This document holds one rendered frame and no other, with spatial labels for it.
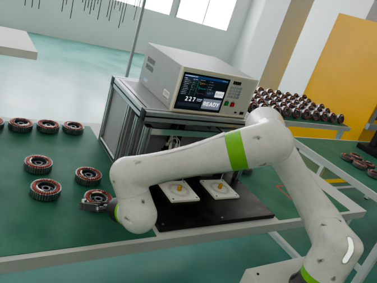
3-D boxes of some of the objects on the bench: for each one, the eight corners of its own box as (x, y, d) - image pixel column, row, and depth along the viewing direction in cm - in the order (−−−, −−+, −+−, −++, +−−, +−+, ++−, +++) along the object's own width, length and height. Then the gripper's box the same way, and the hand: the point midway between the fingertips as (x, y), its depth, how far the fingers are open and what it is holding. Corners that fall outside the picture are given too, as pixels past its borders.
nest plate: (238, 197, 174) (239, 196, 174) (215, 199, 166) (216, 197, 165) (222, 181, 185) (223, 179, 185) (199, 182, 177) (200, 179, 176)
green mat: (350, 210, 205) (350, 210, 205) (279, 220, 171) (279, 219, 171) (252, 136, 274) (252, 136, 274) (187, 132, 240) (187, 132, 240)
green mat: (156, 236, 133) (156, 236, 133) (-34, 261, 99) (-34, 261, 98) (90, 126, 202) (90, 126, 202) (-36, 118, 168) (-36, 118, 168)
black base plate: (273, 218, 171) (275, 214, 170) (159, 232, 135) (160, 227, 134) (221, 167, 206) (222, 163, 205) (118, 167, 170) (119, 163, 169)
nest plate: (199, 200, 160) (200, 199, 160) (171, 202, 152) (172, 200, 152) (184, 182, 172) (184, 180, 171) (157, 183, 163) (157, 181, 163)
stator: (114, 211, 138) (116, 204, 137) (86, 214, 132) (88, 205, 130) (106, 195, 146) (108, 187, 145) (79, 196, 140) (81, 188, 139)
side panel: (120, 166, 171) (135, 106, 159) (114, 166, 170) (129, 105, 158) (102, 139, 192) (115, 84, 180) (97, 139, 190) (110, 83, 178)
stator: (52, 163, 156) (54, 155, 155) (50, 176, 146) (52, 169, 145) (25, 159, 152) (26, 152, 150) (21, 173, 142) (22, 165, 141)
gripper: (154, 196, 125) (129, 191, 143) (84, 199, 112) (67, 193, 130) (153, 217, 125) (129, 209, 143) (83, 223, 111) (67, 214, 129)
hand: (101, 202), depth 135 cm, fingers open, 13 cm apart
